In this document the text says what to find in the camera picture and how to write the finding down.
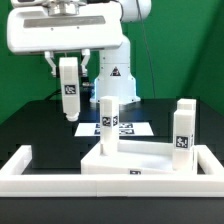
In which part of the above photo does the black cable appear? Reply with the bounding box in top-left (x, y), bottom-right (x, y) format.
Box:
top-left (44, 88), bottom-right (63, 101)

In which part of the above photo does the white U-shaped frame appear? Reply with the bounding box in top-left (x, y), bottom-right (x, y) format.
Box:
top-left (0, 145), bottom-right (224, 197)

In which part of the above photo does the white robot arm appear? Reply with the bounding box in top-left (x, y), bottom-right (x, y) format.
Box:
top-left (7, 0), bottom-right (151, 104)

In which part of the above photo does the white desk top tray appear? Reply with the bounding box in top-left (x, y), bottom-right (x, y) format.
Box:
top-left (81, 140), bottom-right (197, 175)

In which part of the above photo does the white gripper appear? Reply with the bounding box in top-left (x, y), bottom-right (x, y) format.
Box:
top-left (7, 3), bottom-right (123, 77)

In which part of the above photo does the marker tag sheet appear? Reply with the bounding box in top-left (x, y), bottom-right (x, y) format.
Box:
top-left (75, 122), bottom-right (154, 136)

